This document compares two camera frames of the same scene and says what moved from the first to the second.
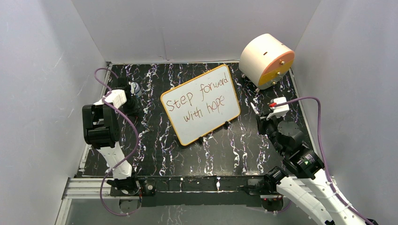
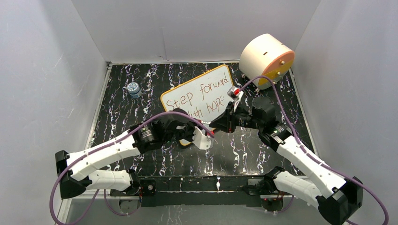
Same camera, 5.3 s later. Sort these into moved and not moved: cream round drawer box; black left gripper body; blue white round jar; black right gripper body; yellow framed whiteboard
Moved: black left gripper body; black right gripper body
Not moved: blue white round jar; yellow framed whiteboard; cream round drawer box
